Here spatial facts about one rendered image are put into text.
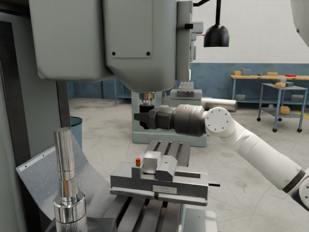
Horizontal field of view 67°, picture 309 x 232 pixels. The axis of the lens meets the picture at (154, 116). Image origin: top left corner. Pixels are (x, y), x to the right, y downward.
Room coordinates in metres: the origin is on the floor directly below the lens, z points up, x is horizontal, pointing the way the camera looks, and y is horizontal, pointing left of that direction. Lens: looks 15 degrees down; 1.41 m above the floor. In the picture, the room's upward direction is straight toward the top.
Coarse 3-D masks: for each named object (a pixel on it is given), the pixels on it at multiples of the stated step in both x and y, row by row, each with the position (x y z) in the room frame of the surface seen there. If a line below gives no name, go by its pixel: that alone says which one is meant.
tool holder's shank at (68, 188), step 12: (60, 132) 0.31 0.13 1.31; (60, 144) 0.31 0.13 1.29; (72, 144) 0.32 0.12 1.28; (60, 156) 0.31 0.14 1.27; (72, 156) 0.32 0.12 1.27; (60, 168) 0.31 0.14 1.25; (72, 168) 0.31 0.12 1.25; (60, 180) 0.31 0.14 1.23; (72, 180) 0.31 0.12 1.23; (60, 192) 0.31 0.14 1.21; (72, 192) 0.31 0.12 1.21
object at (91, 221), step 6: (54, 222) 0.36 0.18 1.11; (90, 222) 0.35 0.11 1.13; (96, 222) 0.35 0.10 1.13; (102, 222) 0.36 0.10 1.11; (108, 222) 0.36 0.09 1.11; (114, 222) 0.37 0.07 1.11; (48, 228) 0.35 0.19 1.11; (54, 228) 0.33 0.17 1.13; (90, 228) 0.33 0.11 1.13; (96, 228) 0.33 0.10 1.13; (102, 228) 0.35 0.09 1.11; (108, 228) 0.35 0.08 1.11; (114, 228) 0.36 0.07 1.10
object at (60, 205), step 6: (78, 192) 0.33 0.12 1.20; (54, 198) 0.32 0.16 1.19; (60, 198) 0.32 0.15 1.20; (78, 198) 0.32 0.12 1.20; (84, 198) 0.32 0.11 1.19; (54, 204) 0.30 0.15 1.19; (60, 204) 0.30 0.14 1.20; (66, 204) 0.30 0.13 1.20; (72, 204) 0.30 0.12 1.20; (78, 204) 0.31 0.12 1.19; (60, 210) 0.30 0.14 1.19; (66, 210) 0.30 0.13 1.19; (72, 210) 0.30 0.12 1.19
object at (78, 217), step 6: (84, 204) 0.32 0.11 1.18; (54, 210) 0.31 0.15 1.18; (78, 210) 0.30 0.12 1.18; (84, 210) 0.32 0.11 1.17; (60, 216) 0.30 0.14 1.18; (66, 216) 0.30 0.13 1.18; (72, 216) 0.30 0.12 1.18; (78, 216) 0.30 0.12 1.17; (84, 216) 0.31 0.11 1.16; (60, 222) 0.30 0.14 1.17; (66, 222) 0.30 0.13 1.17; (72, 222) 0.30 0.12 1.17; (78, 222) 0.30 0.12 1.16; (84, 222) 0.31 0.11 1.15; (60, 228) 0.30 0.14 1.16; (66, 228) 0.30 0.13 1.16; (72, 228) 0.30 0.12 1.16; (78, 228) 0.30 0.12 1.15; (84, 228) 0.31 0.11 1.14
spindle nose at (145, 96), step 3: (141, 93) 0.69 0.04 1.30; (144, 93) 0.69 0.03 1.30; (147, 93) 0.68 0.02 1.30; (150, 93) 0.69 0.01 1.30; (153, 93) 0.70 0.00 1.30; (141, 96) 0.69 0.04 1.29; (144, 96) 0.69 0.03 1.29; (147, 96) 0.68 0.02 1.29; (153, 96) 0.70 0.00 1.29; (141, 99) 0.69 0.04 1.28; (144, 99) 0.69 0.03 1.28; (147, 99) 0.68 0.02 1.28; (150, 99) 0.69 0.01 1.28
